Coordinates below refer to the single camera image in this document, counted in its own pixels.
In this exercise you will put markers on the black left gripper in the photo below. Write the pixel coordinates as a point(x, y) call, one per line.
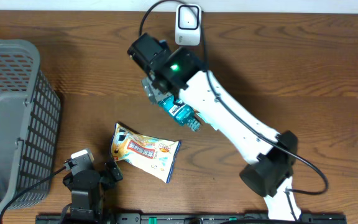
point(110, 178)

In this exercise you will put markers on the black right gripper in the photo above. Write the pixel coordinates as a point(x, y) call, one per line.
point(152, 89)

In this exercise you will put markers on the teal mouthwash bottle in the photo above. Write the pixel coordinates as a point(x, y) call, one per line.
point(181, 113)

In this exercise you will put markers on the red white snack package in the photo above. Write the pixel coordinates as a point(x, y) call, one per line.
point(153, 155)

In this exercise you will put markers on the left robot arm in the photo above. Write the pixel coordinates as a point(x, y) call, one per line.
point(87, 187)

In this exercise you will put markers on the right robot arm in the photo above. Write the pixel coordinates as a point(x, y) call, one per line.
point(269, 155)

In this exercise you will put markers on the white barcode scanner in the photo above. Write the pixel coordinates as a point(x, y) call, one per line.
point(187, 25)

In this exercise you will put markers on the grey plastic mesh basket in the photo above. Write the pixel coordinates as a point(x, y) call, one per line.
point(30, 114)

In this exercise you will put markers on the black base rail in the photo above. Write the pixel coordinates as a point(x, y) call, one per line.
point(135, 218)

